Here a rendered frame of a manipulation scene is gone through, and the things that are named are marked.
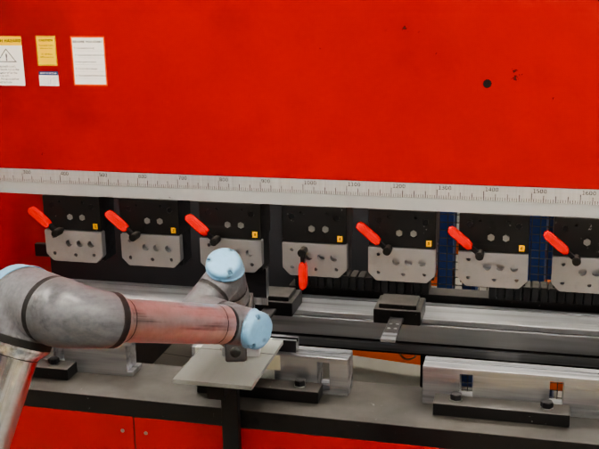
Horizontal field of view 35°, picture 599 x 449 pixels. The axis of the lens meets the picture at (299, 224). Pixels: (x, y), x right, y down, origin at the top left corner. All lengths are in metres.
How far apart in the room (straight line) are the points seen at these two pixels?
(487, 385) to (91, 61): 1.17
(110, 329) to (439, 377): 0.92
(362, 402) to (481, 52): 0.85
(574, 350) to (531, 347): 0.10
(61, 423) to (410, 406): 0.85
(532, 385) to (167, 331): 0.91
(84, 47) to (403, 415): 1.11
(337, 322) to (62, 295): 1.09
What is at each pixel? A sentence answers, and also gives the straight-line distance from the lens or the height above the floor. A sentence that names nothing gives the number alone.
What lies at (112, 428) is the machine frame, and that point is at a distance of 2.39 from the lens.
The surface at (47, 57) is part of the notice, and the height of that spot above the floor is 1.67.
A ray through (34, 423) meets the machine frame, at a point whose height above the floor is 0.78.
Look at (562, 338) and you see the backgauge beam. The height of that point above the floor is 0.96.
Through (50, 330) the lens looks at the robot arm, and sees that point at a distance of 1.58.
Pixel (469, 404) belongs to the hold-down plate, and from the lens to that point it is 2.21.
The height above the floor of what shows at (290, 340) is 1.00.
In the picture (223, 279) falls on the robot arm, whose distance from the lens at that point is 1.92.
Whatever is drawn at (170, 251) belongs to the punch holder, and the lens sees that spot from 2.27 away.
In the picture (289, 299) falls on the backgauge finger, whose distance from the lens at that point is 2.48.
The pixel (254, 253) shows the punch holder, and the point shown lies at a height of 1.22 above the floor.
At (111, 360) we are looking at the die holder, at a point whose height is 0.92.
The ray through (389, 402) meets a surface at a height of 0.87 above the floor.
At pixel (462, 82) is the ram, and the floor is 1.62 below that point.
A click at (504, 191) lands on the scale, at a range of 2.08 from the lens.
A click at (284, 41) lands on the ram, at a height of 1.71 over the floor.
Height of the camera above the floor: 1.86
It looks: 15 degrees down
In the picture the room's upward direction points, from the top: 1 degrees counter-clockwise
